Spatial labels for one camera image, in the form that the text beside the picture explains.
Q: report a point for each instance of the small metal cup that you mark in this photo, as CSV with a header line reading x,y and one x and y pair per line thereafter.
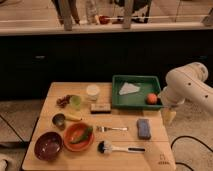
x,y
59,121

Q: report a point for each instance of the orange fruit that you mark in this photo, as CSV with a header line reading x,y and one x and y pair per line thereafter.
x,y
151,99

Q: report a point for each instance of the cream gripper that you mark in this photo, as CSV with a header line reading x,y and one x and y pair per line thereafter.
x,y
168,115

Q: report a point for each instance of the green pepper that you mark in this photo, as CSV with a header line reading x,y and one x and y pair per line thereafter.
x,y
85,135

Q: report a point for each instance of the yellow banana toy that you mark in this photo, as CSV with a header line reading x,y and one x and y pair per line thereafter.
x,y
73,117

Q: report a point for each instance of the green plastic tray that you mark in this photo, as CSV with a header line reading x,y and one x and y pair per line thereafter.
x,y
147,84

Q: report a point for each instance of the white plastic cup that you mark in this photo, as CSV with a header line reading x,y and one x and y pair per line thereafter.
x,y
93,91

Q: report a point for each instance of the red object on shelf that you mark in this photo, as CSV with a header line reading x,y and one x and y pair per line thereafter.
x,y
104,19

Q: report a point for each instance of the dish brush with black handle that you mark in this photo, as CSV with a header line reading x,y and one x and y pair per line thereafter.
x,y
106,147

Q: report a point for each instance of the blue sponge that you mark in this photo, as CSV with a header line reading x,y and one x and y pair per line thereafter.
x,y
143,129

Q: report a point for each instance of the silver fork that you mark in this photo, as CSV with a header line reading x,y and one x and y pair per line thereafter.
x,y
104,129

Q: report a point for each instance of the orange bowl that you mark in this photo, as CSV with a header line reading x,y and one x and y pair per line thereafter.
x,y
74,131

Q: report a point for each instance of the dark purple bowl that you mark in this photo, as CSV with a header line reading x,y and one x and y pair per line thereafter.
x,y
48,146

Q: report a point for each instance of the wooden block eraser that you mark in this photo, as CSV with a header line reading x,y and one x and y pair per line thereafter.
x,y
100,108

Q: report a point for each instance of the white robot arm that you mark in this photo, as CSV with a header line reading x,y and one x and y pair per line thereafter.
x,y
186,82

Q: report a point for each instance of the white cloth in tray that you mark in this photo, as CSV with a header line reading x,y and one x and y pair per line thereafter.
x,y
128,88

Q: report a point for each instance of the green plastic cup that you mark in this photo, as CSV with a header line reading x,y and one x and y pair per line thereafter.
x,y
75,102

